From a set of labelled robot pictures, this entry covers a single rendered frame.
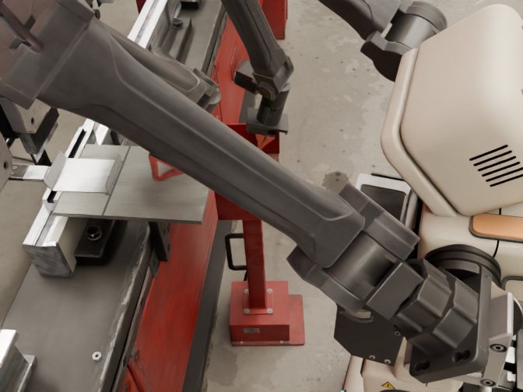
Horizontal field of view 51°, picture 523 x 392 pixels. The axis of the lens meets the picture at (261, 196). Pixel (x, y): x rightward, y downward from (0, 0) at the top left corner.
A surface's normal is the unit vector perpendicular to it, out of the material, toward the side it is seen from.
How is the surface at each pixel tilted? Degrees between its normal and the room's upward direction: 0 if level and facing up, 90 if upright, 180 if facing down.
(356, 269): 49
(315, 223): 75
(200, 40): 0
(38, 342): 0
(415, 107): 42
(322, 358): 0
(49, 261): 90
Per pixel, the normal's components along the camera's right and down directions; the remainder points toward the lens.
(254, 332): 0.00, 0.73
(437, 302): 0.30, 0.00
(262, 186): 0.39, 0.45
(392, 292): 0.12, 0.26
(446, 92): -0.67, -0.64
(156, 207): -0.04, -0.68
